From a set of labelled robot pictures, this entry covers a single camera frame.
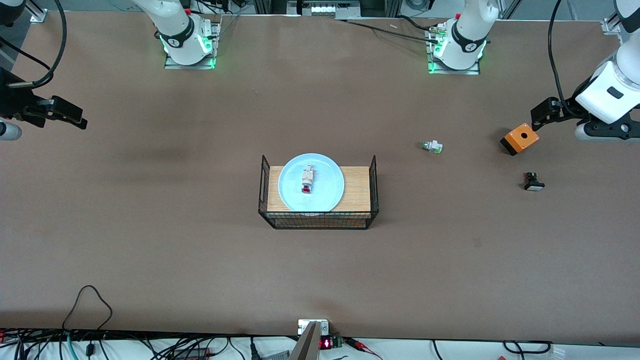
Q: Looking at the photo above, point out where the black looped cable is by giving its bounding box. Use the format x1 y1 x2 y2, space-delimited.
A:
62 285 113 333

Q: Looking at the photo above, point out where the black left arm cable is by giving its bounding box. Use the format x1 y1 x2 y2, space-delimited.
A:
548 0 576 115

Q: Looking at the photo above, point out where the black cable on table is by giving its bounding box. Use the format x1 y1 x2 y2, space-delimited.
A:
345 18 441 43

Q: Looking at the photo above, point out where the orange button enclosure box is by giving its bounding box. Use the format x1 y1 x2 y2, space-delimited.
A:
500 122 540 157

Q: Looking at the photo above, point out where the black wire rack wooden top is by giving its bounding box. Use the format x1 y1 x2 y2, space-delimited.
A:
258 154 380 231

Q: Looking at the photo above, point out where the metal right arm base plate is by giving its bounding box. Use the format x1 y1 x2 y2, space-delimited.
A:
164 20 222 71

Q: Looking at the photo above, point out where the small metal bracket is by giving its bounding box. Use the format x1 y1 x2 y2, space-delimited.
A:
298 319 330 337

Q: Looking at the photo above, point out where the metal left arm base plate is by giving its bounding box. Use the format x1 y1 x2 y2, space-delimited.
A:
426 22 482 76

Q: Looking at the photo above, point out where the thin black cable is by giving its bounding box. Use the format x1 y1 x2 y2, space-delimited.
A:
0 37 51 71

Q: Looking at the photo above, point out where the black cable at table edge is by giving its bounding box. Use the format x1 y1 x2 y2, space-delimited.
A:
502 340 553 354

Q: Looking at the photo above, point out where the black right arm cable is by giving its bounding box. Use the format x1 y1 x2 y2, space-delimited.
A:
7 0 68 90

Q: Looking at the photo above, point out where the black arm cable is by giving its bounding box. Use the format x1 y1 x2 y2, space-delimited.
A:
7 0 68 90
548 0 576 115

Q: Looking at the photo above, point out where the red probe lead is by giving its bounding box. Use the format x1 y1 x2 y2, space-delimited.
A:
345 337 383 360

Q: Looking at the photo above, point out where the red push button switch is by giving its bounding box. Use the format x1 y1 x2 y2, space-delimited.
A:
300 163 316 195

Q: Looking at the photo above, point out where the grey metal bar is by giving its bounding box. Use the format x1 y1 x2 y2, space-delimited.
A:
289 321 322 360

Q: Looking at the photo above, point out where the light blue round plate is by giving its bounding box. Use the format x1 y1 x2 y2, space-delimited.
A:
278 153 346 213

